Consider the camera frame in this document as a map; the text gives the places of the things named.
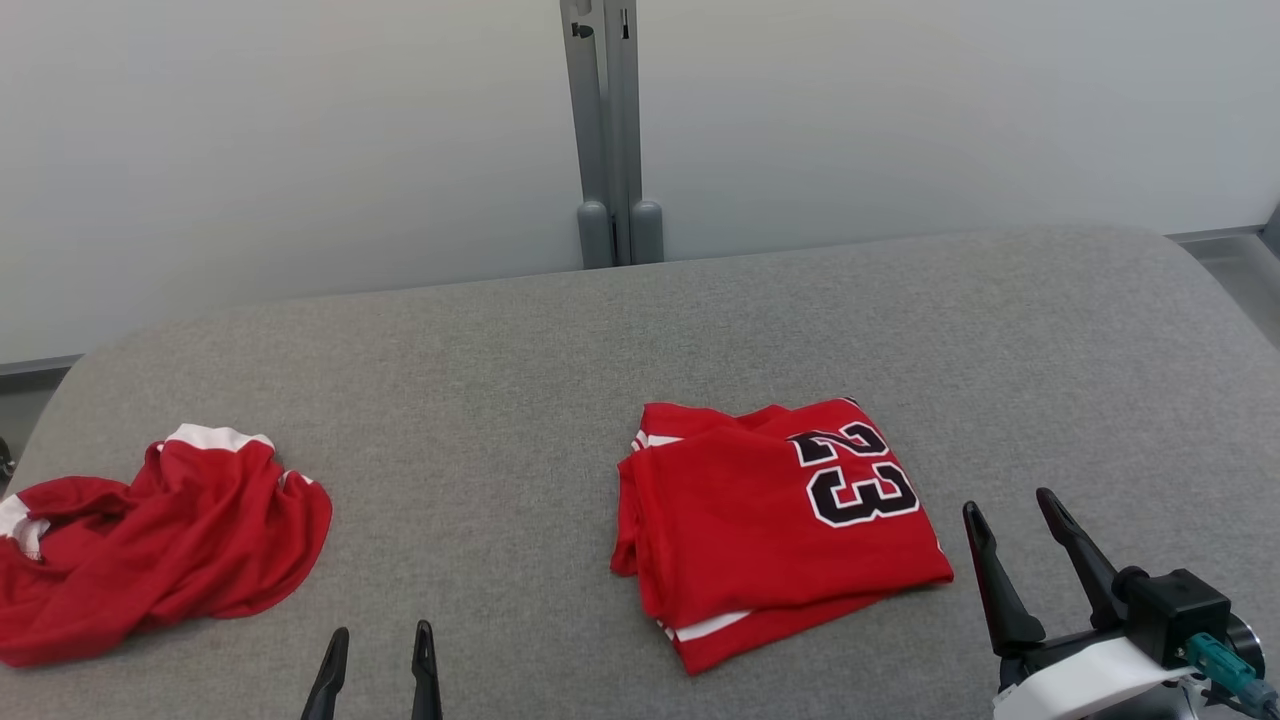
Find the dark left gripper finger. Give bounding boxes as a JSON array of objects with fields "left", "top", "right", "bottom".
[
  {"left": 410, "top": 620, "right": 445, "bottom": 720},
  {"left": 300, "top": 628, "right": 351, "bottom": 720}
]

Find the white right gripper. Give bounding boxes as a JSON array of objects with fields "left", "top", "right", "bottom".
[{"left": 962, "top": 488, "right": 1202, "bottom": 720}]

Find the red shorts white trim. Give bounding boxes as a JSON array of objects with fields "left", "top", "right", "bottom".
[{"left": 0, "top": 424, "right": 335, "bottom": 669}]

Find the red jersey shirt number 23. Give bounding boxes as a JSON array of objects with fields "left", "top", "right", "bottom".
[{"left": 610, "top": 397, "right": 955, "bottom": 677}]

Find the teal right camera connector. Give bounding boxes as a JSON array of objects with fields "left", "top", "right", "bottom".
[{"left": 1185, "top": 632, "right": 1280, "bottom": 717}]

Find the grey partition bottom rail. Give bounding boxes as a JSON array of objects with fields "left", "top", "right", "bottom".
[
  {"left": 0, "top": 354, "right": 84, "bottom": 377},
  {"left": 1165, "top": 225, "right": 1269, "bottom": 247}
]

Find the grey partition post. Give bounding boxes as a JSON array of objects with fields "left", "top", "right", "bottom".
[
  {"left": 606, "top": 0, "right": 666, "bottom": 267},
  {"left": 559, "top": 0, "right": 614, "bottom": 271}
]

